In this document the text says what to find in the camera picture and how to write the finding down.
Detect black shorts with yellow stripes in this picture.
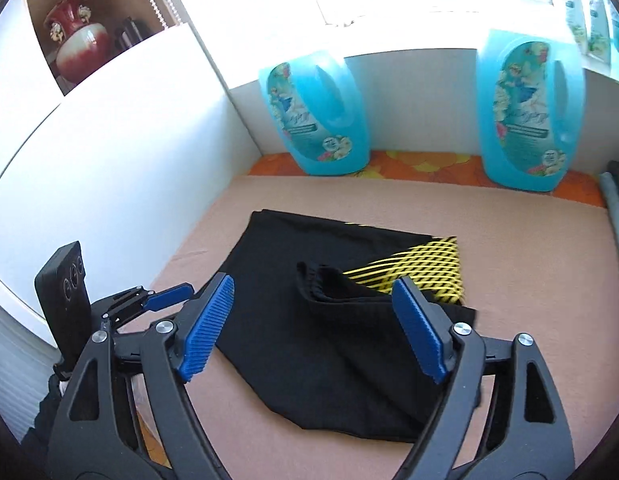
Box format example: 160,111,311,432
217,209,477,443

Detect right blue detergent bottle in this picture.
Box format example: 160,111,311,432
475,28,586,193

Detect white wardrobe cabinet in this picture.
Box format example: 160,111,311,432
0,0,259,342

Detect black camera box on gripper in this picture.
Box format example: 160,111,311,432
35,240,92,374

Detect orange floral bed sheet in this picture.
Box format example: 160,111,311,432
248,151,605,207

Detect red white ceramic vase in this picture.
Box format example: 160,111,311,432
44,0,113,84

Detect peach towel on bed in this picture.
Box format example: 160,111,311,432
153,177,619,479

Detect left blue detergent bottle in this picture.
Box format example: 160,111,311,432
258,51,370,177

